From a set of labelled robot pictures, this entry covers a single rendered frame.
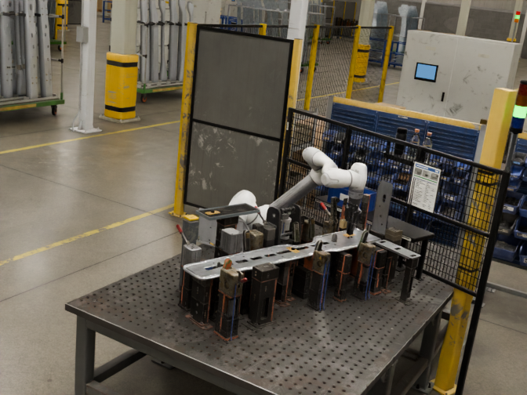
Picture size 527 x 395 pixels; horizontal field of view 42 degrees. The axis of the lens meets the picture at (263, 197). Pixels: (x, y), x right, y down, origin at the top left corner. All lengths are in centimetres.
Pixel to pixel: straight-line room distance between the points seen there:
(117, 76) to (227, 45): 512
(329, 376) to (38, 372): 200
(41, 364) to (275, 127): 314
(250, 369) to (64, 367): 164
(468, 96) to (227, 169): 494
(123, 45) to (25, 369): 776
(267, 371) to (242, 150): 375
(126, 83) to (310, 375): 888
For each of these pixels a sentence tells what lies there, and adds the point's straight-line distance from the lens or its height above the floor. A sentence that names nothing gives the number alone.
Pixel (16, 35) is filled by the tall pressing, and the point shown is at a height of 125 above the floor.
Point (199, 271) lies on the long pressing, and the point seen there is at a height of 100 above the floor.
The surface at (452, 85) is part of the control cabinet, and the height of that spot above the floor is 128.
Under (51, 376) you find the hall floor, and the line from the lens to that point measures 459.
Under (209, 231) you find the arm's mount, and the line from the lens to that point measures 472.
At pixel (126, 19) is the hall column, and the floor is 167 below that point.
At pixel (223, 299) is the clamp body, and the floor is 90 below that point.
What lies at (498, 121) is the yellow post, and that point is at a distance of 430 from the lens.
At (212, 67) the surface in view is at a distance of 691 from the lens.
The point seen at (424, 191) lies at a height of 127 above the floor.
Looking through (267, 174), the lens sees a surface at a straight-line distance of 671.
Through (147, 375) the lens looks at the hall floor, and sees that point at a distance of 459.
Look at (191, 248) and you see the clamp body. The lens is 371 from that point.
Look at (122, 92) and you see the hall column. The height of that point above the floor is 51.
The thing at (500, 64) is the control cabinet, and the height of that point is 169.
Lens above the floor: 243
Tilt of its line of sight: 17 degrees down
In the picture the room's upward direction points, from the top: 6 degrees clockwise
